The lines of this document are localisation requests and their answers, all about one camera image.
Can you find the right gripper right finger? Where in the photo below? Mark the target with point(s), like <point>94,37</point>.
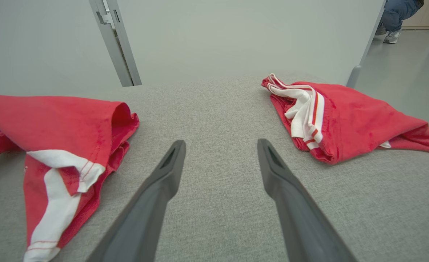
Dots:
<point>301,225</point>

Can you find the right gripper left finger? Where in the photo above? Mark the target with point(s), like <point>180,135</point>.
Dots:
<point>145,218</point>

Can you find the red Bulls basketball jersey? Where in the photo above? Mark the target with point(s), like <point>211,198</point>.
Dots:
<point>363,116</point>

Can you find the red shorts with white stripe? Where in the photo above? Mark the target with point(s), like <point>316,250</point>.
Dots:
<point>54,120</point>

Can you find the person in blue jeans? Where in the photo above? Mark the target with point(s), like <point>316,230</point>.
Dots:
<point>398,12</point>

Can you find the grey metal bracket right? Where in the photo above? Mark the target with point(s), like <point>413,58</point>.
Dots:
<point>354,77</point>

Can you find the grey partition frame post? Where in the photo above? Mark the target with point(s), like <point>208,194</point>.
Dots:
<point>116,54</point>
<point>128,54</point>

